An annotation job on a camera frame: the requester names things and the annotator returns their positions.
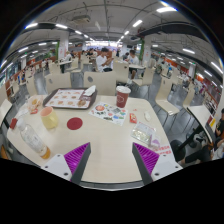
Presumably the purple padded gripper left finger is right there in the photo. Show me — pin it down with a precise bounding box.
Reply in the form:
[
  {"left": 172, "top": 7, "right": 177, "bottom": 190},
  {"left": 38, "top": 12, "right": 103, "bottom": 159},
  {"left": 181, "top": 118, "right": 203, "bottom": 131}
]
[{"left": 42, "top": 143, "right": 91, "bottom": 185}]

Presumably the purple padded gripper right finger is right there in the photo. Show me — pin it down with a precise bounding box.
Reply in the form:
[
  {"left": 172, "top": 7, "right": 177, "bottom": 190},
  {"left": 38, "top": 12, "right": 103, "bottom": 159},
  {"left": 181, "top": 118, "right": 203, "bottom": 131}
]
[{"left": 132, "top": 143, "right": 182, "bottom": 183}]

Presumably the clear plastic water bottle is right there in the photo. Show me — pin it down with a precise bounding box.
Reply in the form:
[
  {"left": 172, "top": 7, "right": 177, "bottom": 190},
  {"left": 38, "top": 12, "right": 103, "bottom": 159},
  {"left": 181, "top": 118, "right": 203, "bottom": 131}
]
[{"left": 17, "top": 119, "right": 50, "bottom": 159}]

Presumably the clear plastic bag packet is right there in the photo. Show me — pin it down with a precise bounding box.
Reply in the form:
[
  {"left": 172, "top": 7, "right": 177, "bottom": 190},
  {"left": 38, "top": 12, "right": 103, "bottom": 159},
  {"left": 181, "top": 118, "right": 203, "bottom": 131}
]
[{"left": 131, "top": 122, "right": 160, "bottom": 148}]

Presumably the red round coaster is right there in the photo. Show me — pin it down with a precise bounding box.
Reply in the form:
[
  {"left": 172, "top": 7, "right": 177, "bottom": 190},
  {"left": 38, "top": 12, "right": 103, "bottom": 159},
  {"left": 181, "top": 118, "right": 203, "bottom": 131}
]
[{"left": 67, "top": 117, "right": 83, "bottom": 130}]

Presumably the small white pebble object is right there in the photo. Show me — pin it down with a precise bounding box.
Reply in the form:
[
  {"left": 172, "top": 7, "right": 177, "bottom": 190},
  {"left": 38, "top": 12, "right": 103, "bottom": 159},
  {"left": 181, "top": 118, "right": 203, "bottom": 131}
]
[{"left": 144, "top": 111, "right": 151, "bottom": 121}]

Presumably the small red packet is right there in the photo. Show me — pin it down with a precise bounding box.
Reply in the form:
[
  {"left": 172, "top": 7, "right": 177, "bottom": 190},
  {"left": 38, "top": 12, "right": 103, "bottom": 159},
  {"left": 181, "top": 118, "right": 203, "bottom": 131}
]
[{"left": 129, "top": 113, "right": 137, "bottom": 124}]

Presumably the yellow mug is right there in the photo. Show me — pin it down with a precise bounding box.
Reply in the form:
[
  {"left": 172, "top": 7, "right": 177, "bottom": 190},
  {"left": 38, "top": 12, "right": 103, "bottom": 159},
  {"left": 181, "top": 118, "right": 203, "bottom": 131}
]
[{"left": 40, "top": 107, "right": 58, "bottom": 129}]

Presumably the person in black right edge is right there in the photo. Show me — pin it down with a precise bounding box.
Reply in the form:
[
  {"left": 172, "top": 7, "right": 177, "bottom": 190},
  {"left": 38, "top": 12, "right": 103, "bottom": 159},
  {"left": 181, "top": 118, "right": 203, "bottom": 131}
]
[{"left": 179, "top": 108, "right": 224, "bottom": 165}]

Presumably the colourful sticker sheet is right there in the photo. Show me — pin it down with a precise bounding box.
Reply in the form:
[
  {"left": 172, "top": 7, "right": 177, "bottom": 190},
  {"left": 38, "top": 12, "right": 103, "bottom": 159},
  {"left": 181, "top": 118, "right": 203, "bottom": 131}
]
[{"left": 89, "top": 102, "right": 128, "bottom": 126}]

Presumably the beige chair right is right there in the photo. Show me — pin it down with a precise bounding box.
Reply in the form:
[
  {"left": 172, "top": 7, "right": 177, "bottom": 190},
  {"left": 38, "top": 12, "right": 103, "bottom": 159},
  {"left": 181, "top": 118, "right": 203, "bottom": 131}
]
[{"left": 155, "top": 77, "right": 180, "bottom": 119}]

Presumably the dark food tray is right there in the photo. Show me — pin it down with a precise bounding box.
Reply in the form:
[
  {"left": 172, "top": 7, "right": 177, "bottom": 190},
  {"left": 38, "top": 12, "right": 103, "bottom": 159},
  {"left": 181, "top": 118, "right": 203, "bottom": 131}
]
[{"left": 43, "top": 88, "right": 97, "bottom": 110}]

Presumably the neighbouring white table right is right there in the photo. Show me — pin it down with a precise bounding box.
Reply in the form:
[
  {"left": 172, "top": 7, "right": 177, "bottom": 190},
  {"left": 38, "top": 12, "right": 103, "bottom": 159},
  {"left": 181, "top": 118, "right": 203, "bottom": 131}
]
[{"left": 180, "top": 105, "right": 216, "bottom": 149}]

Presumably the small red object left edge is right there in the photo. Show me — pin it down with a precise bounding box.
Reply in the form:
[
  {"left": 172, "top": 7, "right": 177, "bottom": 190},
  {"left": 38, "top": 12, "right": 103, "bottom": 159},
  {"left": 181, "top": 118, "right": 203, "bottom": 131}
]
[{"left": 10, "top": 118, "right": 18, "bottom": 129}]

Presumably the plastic snack wrapper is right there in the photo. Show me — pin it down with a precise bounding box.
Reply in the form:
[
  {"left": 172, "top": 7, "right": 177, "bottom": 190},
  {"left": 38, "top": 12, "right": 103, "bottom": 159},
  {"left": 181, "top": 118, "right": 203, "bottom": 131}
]
[{"left": 27, "top": 95, "right": 43, "bottom": 114}]

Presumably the white crumpled napkin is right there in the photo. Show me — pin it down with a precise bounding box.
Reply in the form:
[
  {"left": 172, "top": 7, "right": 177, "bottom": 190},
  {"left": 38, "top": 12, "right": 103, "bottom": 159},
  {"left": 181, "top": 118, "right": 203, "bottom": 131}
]
[{"left": 83, "top": 85, "right": 96, "bottom": 96}]

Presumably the red paper cup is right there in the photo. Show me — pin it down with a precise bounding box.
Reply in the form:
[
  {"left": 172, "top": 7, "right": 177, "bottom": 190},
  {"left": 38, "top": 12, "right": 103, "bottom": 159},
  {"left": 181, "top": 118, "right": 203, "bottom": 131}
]
[{"left": 116, "top": 86, "right": 131, "bottom": 108}]

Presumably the beige chair behind table left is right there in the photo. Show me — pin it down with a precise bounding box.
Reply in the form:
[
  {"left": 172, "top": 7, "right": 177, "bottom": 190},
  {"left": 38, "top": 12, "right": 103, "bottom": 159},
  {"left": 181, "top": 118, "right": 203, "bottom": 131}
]
[{"left": 45, "top": 73, "right": 72, "bottom": 93}]

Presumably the beige chair behind table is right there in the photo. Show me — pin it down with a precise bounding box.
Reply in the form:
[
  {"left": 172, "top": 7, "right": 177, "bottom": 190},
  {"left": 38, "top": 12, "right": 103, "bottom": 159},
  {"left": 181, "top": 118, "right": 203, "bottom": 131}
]
[
  {"left": 84, "top": 71, "right": 116, "bottom": 96},
  {"left": 45, "top": 73, "right": 72, "bottom": 93}
]

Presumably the beige chair behind table centre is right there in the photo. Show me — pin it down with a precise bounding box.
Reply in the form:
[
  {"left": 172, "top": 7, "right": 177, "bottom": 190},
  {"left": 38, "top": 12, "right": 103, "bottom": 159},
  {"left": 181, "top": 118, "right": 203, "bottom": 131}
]
[{"left": 84, "top": 71, "right": 116, "bottom": 96}]

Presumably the person in white shirt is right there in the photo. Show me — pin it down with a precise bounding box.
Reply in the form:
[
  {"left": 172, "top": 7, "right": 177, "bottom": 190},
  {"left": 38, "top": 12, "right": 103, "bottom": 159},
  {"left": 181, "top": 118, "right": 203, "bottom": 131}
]
[{"left": 96, "top": 48, "right": 112, "bottom": 72}]

